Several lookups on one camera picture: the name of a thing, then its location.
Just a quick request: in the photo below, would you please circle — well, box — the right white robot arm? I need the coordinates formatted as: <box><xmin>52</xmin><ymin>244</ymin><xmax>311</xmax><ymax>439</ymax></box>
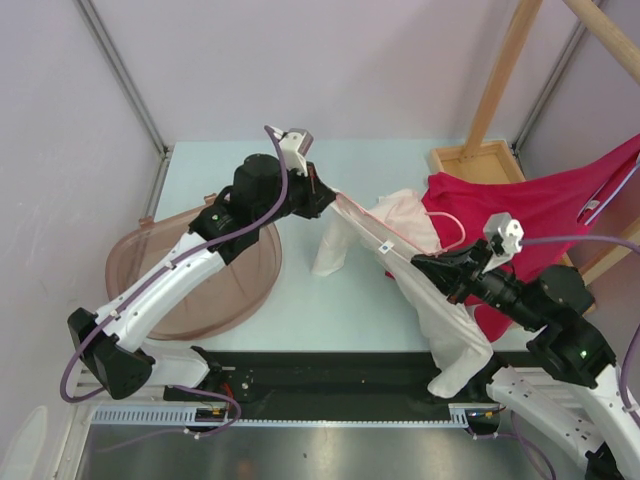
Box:
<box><xmin>411</xmin><ymin>237</ymin><xmax>639</xmax><ymax>479</ymax></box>

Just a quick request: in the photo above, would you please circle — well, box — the red t shirt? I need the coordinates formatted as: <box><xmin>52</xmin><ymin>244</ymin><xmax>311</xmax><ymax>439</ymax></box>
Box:
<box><xmin>383</xmin><ymin>130</ymin><xmax>640</xmax><ymax>344</ymax></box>

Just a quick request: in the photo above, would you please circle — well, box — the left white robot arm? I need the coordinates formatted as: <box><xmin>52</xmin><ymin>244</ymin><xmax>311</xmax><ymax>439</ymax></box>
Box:
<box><xmin>68</xmin><ymin>154</ymin><xmax>336</xmax><ymax>400</ymax></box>

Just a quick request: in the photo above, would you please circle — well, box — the brown translucent plastic basket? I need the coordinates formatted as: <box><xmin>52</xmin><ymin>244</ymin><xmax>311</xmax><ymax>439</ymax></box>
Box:
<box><xmin>105</xmin><ymin>208</ymin><xmax>282</xmax><ymax>341</ymax></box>

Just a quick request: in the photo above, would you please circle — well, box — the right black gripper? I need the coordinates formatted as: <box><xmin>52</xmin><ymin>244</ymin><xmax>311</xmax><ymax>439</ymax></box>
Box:
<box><xmin>411</xmin><ymin>238</ymin><xmax>548</xmax><ymax>333</ymax></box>

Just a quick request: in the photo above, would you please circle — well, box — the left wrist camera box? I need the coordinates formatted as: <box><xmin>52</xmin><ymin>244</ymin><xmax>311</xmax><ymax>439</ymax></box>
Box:
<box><xmin>279</xmin><ymin>129</ymin><xmax>314</xmax><ymax>176</ymax></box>

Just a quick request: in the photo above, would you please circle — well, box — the blue wire hanger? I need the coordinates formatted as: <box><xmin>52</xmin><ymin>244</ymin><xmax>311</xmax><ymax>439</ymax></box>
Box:
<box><xmin>584</xmin><ymin>154</ymin><xmax>640</xmax><ymax>226</ymax></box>

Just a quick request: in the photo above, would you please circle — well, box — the pink wire hanger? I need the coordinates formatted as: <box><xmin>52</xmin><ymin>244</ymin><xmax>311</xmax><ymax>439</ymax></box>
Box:
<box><xmin>336</xmin><ymin>189</ymin><xmax>467</xmax><ymax>255</ymax></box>

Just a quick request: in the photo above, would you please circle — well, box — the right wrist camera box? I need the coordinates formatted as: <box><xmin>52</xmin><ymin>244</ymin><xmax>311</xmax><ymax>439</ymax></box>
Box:
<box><xmin>483</xmin><ymin>212</ymin><xmax>524</xmax><ymax>260</ymax></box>

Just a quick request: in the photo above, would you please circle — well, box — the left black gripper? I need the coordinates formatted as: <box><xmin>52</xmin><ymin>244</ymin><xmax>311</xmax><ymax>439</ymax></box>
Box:
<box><xmin>253</xmin><ymin>158</ymin><xmax>334</xmax><ymax>227</ymax></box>

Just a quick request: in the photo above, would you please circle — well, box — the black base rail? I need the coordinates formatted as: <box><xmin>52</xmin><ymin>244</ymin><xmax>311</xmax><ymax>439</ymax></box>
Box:
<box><xmin>163</xmin><ymin>351</ymin><xmax>490</xmax><ymax>419</ymax></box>

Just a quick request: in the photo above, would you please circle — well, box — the wooden clothes rack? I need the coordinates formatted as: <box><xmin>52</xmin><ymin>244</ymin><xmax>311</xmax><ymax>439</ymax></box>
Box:
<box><xmin>428</xmin><ymin>0</ymin><xmax>640</xmax><ymax>314</ymax></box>

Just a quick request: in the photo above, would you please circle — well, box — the white cable duct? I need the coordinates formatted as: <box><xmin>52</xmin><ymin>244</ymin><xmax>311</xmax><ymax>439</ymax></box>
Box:
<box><xmin>91</xmin><ymin>405</ymin><xmax>469</xmax><ymax>429</ymax></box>

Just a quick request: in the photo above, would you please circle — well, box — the white t shirt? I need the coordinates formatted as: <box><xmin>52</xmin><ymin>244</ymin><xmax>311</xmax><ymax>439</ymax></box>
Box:
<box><xmin>312</xmin><ymin>200</ymin><xmax>493</xmax><ymax>399</ymax></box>

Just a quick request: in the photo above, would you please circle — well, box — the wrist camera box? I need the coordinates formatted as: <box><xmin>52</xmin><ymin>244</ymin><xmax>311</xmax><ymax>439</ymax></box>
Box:
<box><xmin>279</xmin><ymin>129</ymin><xmax>314</xmax><ymax>176</ymax></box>
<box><xmin>483</xmin><ymin>212</ymin><xmax>524</xmax><ymax>260</ymax></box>

